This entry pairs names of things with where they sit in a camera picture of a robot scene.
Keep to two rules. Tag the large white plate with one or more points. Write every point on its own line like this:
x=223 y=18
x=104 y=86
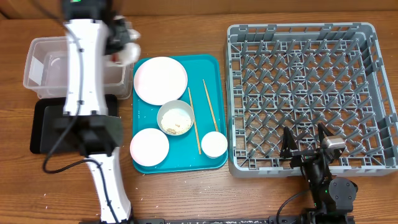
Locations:
x=160 y=80

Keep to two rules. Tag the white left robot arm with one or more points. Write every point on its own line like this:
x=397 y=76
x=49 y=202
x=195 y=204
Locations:
x=94 y=29

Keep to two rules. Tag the clear plastic waste bin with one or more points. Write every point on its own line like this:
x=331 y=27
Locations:
x=46 y=71

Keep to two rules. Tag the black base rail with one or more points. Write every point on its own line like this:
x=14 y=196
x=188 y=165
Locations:
x=270 y=220

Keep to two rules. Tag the grey plastic dish rack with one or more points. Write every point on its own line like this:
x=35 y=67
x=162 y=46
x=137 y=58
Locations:
x=297 y=76

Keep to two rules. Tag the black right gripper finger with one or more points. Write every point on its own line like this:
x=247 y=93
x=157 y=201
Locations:
x=323 y=131
x=288 y=143

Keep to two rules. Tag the white cup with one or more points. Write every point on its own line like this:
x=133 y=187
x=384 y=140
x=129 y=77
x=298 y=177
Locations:
x=214 y=144

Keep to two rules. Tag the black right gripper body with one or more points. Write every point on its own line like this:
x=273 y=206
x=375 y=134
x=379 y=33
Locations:
x=305 y=155

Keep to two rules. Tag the teal serving tray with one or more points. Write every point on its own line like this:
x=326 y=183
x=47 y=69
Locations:
x=183 y=151

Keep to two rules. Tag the pile of white rice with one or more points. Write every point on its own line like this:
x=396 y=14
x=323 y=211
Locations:
x=176 y=122

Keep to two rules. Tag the white napkin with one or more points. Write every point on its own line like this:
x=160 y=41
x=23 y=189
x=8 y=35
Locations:
x=131 y=51

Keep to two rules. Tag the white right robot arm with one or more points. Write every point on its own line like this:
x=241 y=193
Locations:
x=333 y=197

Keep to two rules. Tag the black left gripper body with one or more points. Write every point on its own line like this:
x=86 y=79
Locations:
x=118 y=35

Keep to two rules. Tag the wooden chopstick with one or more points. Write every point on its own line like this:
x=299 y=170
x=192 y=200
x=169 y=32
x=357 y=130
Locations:
x=210 y=106
x=194 y=121

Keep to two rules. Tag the grey bowl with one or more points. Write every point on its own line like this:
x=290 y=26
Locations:
x=175 y=104

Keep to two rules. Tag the black food waste tray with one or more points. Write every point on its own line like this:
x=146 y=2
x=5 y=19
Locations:
x=47 y=110

